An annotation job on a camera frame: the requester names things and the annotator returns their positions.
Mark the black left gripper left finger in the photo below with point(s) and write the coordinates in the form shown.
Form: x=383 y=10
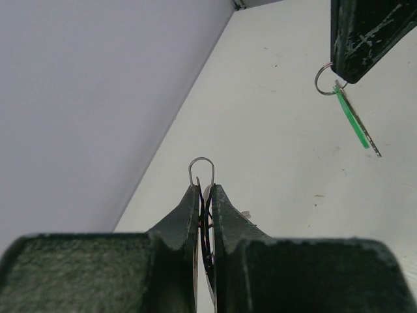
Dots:
x=154 y=271

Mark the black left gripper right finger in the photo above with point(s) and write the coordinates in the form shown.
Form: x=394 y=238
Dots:
x=258 y=273

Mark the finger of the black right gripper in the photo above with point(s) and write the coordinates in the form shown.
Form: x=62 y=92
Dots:
x=362 y=32

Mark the metal keyring with clips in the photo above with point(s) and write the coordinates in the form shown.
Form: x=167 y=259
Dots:
x=201 y=174

